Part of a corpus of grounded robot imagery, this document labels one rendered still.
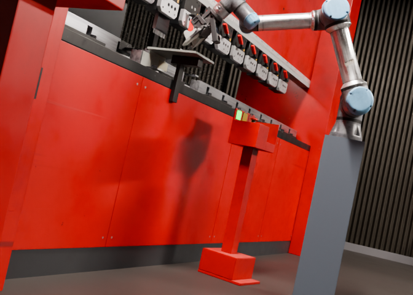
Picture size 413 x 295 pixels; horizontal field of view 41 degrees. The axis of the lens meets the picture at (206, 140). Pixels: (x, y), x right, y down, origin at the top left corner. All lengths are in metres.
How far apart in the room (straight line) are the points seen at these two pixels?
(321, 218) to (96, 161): 1.04
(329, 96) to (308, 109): 0.20
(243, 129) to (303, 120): 1.86
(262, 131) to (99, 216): 0.93
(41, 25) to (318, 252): 2.01
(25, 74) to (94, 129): 1.44
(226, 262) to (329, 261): 0.50
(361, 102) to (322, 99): 2.09
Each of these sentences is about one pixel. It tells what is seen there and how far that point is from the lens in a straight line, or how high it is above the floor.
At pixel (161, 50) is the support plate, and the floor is 0.99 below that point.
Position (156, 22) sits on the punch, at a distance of 2.65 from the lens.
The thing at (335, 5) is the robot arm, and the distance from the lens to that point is 2.55.
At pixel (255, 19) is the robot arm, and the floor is 1.21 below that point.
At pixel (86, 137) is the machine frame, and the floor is 0.52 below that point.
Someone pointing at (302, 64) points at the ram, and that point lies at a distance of 4.37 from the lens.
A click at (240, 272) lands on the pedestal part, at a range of 2.77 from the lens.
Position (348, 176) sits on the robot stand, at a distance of 2.54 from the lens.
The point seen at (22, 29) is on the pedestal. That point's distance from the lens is 0.71.
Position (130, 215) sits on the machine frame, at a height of 0.24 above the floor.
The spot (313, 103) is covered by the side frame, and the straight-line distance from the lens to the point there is 4.56.
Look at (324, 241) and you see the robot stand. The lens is 2.55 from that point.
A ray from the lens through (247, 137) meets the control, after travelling 2.71.
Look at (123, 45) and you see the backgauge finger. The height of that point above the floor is 1.01.
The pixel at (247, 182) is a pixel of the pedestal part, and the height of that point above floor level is 0.48.
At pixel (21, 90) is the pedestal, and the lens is 0.71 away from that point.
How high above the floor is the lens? 0.49
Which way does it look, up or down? 3 degrees up
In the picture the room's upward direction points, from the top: 12 degrees clockwise
